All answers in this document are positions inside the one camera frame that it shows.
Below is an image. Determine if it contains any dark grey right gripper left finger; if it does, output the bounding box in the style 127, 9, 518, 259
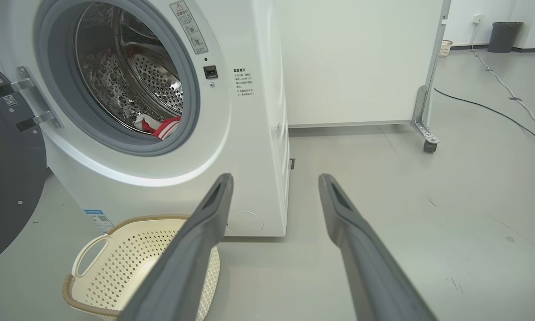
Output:
118, 173, 234, 321

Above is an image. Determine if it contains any blue energy label sticker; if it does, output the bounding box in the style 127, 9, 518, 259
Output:
84, 209, 115, 233

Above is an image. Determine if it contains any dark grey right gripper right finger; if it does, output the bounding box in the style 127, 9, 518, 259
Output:
319, 174, 437, 321

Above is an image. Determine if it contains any white partition panel on casters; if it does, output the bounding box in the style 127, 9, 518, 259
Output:
274, 0, 451, 153

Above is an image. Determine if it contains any white front-load washing machine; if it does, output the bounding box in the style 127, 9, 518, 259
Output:
0, 0, 291, 237

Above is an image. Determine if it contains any cream perforated laundry basket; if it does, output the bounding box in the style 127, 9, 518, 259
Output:
62, 215, 221, 321

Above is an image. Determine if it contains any red and white garment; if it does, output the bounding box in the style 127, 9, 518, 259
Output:
134, 115, 182, 140

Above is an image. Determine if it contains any white floor cable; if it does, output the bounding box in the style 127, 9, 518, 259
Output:
471, 20, 535, 141

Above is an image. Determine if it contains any washing machine glass door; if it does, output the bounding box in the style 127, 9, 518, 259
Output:
0, 57, 47, 269

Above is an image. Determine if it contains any dark grey trash bin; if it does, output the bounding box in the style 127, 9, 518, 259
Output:
487, 21, 524, 54

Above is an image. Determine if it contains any black floor cable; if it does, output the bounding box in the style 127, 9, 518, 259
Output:
434, 88, 535, 151

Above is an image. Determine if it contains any printed text notice sticker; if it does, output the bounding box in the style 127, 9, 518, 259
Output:
233, 68, 254, 98

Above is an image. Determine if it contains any grey warning sticker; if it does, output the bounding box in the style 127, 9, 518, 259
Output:
169, 0, 208, 55

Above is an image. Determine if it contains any metal washer door hinge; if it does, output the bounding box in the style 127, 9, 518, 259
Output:
0, 66, 63, 133

